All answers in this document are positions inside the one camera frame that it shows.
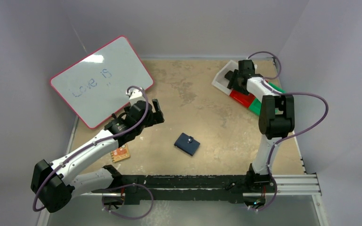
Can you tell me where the white plastic bin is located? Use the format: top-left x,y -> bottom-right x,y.
212,60 -> 238,96

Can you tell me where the red plastic bin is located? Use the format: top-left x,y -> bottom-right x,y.
230,90 -> 255,108

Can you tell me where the green plastic bin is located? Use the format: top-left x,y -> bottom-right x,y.
248,80 -> 285,116

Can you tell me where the blue leather card holder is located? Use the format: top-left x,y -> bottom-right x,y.
174,133 -> 200,156

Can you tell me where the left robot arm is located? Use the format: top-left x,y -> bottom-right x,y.
31,99 -> 165,213

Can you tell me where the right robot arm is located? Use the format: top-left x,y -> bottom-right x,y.
225,59 -> 295,192

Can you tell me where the black card in bin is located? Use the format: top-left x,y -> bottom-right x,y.
224,70 -> 238,89

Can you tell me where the orange circuit board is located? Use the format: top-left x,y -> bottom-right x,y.
110,144 -> 130,163

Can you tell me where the pink framed whiteboard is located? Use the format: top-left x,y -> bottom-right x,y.
50,36 -> 154,129

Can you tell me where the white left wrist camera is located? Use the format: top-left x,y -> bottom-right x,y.
126,88 -> 146,105

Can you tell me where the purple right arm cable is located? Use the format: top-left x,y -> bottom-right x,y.
247,51 -> 329,175

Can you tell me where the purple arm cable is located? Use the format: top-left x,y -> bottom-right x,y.
247,51 -> 329,175
33,85 -> 149,213

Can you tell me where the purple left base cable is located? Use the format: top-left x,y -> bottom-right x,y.
101,183 -> 154,220

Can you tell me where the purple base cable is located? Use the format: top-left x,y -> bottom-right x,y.
101,183 -> 154,220
247,174 -> 278,213

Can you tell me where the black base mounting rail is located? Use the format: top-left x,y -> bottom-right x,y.
98,175 -> 276,205

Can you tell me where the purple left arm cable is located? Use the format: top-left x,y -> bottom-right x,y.
33,85 -> 149,213

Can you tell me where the aluminium frame rail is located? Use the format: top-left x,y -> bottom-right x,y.
38,171 -> 321,225

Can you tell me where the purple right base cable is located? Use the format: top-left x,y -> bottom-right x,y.
247,174 -> 278,213

